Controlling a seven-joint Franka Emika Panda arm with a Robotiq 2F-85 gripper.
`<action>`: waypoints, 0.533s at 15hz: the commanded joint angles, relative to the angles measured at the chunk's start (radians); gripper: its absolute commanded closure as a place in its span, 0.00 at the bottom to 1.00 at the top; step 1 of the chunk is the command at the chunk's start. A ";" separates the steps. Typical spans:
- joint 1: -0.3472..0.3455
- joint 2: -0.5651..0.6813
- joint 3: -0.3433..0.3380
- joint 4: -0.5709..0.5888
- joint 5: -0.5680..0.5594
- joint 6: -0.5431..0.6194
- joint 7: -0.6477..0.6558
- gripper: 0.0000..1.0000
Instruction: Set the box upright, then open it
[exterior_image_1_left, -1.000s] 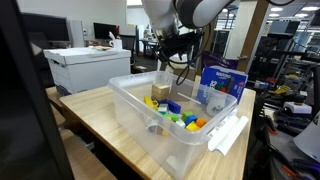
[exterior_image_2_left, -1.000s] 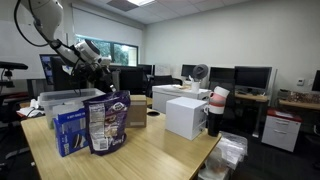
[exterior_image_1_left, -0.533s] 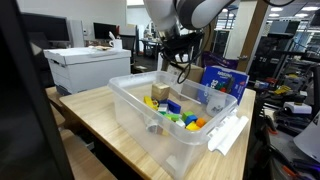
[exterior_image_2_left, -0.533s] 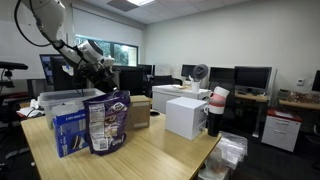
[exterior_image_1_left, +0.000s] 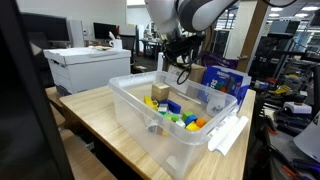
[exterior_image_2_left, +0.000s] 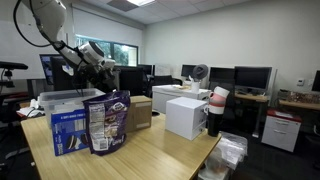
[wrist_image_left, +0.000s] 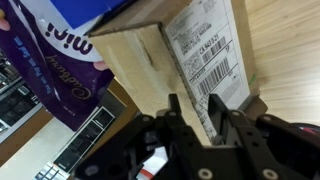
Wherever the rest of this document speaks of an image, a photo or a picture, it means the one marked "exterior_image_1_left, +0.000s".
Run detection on black shelving unit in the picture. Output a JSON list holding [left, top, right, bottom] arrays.
[[248, 19, 320, 83]]

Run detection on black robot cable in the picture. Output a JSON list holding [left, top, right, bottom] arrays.
[[161, 31, 208, 86]]

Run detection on white cardboard file box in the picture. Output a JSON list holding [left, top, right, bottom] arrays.
[[43, 46, 132, 96]]

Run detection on ceiling light panel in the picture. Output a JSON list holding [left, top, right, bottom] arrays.
[[300, 5, 320, 12]]

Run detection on clear plastic storage bin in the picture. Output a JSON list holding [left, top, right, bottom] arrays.
[[107, 70, 250, 180]]

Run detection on low wooden side desk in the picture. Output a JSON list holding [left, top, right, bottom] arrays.
[[44, 85, 118, 180]]

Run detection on blue Oreo cookie box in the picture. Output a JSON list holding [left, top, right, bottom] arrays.
[[199, 65, 252, 106]]

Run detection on wide black desktop monitor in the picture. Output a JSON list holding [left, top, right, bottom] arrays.
[[93, 22, 118, 41]]

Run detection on plain wooden cube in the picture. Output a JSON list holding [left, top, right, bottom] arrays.
[[151, 82, 171, 102]]

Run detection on orange toy block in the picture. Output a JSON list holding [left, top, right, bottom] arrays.
[[195, 117, 207, 129]]

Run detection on wooden pillar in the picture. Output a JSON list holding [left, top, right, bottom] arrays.
[[236, 0, 272, 73]]

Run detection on grey clear toy piece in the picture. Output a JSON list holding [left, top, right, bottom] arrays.
[[145, 119, 161, 135]]

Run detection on large yellow toy block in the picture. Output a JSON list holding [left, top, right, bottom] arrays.
[[143, 95, 160, 112]]

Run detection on white mug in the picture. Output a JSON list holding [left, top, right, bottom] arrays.
[[108, 31, 124, 51]]

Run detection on white curved shell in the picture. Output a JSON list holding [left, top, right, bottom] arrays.
[[293, 111, 320, 164]]

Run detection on dark green toy block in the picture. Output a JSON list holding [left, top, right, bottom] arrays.
[[181, 110, 195, 122]]

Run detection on white device with black top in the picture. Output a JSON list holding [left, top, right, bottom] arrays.
[[283, 100, 313, 116]]

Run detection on thin white stick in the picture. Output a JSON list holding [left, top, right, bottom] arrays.
[[177, 92, 203, 106]]

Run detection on orange handled tool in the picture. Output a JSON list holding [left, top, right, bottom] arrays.
[[281, 164, 296, 180]]

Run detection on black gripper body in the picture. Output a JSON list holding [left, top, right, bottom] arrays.
[[163, 33, 205, 66]]

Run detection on black Dell monitor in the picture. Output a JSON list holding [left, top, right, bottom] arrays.
[[0, 0, 75, 180]]

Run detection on purple mini eggs bag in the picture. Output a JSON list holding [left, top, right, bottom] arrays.
[[201, 50, 240, 70]]

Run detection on small blue toy block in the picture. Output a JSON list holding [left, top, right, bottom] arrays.
[[184, 114, 199, 126]]

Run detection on yellow flat item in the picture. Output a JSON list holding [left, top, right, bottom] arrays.
[[273, 84, 293, 96]]

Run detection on small yellow toy block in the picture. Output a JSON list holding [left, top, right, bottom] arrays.
[[185, 121, 201, 132]]

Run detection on large blue toy block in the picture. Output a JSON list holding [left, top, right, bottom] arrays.
[[166, 99, 182, 115]]

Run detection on translucent printed cup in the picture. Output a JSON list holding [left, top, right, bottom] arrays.
[[205, 92, 226, 118]]

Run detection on black office chair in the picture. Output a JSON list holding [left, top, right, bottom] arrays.
[[119, 33, 139, 66]]

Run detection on light green toy block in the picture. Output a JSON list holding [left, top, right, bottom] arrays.
[[164, 113, 183, 123]]

